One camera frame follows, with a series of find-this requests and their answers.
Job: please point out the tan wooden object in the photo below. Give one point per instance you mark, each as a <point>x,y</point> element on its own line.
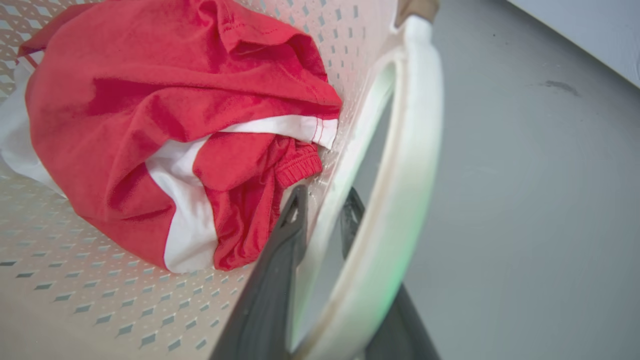
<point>417,9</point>

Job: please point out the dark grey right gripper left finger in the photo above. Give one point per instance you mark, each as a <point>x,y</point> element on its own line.
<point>267,295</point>

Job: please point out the white cloth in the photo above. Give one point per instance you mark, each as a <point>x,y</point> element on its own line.
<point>15,145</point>

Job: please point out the red and white garment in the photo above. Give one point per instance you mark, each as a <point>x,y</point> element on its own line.
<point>150,125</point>

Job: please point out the white perforated plastic laundry basket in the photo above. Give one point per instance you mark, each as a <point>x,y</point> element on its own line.
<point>125,310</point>

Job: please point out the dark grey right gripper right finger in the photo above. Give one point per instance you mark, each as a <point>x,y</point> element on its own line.
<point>400,330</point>

